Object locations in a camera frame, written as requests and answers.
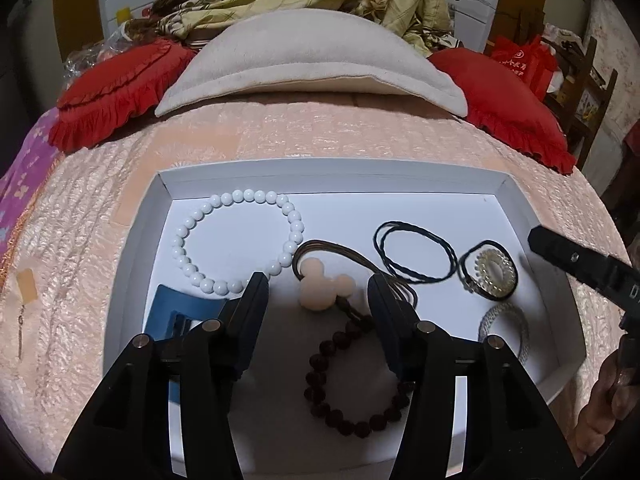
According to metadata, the right red ruffled cushion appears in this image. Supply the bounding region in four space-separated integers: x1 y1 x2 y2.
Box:
428 48 576 176

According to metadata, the silver braided bangle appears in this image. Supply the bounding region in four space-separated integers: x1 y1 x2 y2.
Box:
477 301 530 365

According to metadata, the dark brown bead bracelet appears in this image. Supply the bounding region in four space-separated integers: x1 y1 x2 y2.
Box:
304 314 417 440

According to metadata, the white bead bracelet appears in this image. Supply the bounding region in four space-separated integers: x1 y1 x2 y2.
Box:
169 187 306 296

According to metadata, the red ruffled cushion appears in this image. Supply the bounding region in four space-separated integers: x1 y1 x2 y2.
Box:
49 39 195 154
428 48 576 176

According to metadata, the purple floral sheet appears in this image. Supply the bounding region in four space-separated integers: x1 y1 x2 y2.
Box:
0 107 60 255

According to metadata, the brown cord mouse pendant necklace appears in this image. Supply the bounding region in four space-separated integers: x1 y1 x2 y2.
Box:
290 238 420 321

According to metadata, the left red ruffled cushion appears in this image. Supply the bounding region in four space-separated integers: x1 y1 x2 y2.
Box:
49 39 195 154

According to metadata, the pink quilted bedspread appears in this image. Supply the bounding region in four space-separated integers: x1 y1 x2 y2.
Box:
1 93 627 471

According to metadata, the black cord hair tie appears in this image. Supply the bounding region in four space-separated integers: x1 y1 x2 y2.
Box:
373 219 459 283

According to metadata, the beige pillow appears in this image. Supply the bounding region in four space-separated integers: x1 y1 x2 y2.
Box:
155 9 468 117

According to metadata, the white shallow cardboard tray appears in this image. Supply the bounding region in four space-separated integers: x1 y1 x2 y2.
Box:
103 158 586 479

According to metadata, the dark wooden chair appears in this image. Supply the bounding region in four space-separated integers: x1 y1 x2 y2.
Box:
542 37 618 170

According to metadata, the person's right hand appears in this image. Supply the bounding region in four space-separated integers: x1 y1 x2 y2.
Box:
567 336 639 466

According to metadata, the crinkled clear plastic bag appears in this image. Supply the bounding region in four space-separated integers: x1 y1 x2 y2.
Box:
63 34 132 89

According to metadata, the dark blue hair claw clip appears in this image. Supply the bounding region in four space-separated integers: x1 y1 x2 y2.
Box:
145 285 246 412

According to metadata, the red shopping bag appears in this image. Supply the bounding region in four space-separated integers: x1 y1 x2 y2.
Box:
490 35 558 101

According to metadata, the quilt zipper pull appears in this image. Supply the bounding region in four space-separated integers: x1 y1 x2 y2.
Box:
17 304 26 361

